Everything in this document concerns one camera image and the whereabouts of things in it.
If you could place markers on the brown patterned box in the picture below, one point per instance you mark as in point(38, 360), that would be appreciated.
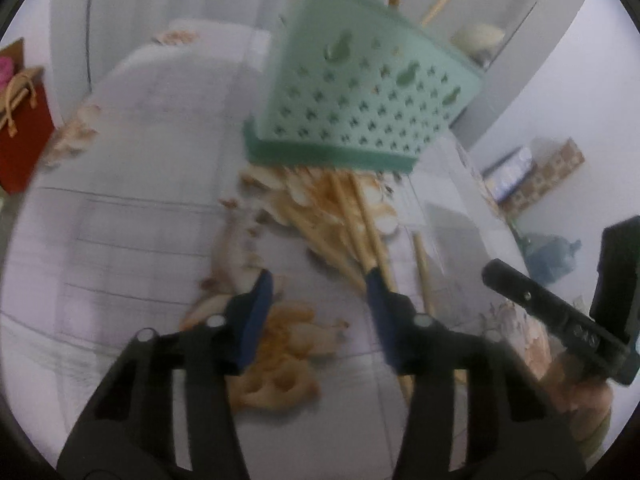
point(555, 170)

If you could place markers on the blue printed box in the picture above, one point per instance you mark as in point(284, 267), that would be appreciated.
point(510, 170)

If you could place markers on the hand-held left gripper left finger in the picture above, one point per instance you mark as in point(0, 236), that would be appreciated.
point(255, 315)

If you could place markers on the pink plastic bag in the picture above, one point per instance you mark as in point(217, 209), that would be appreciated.
point(4, 70)

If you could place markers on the red gift bag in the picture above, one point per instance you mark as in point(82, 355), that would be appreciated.
point(22, 150)

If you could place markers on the bunch of wooden chopsticks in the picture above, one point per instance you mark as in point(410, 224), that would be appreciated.
point(372, 245)

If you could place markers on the blue water jug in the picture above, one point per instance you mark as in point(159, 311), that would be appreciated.
point(550, 260)

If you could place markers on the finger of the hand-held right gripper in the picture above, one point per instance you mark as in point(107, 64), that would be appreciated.
point(550, 310)

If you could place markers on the mint green utensil holder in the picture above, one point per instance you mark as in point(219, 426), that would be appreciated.
point(350, 100)

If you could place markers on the person's right hand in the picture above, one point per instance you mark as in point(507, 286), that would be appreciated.
point(580, 395)

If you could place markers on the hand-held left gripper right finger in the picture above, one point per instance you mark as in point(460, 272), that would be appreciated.
point(385, 310)

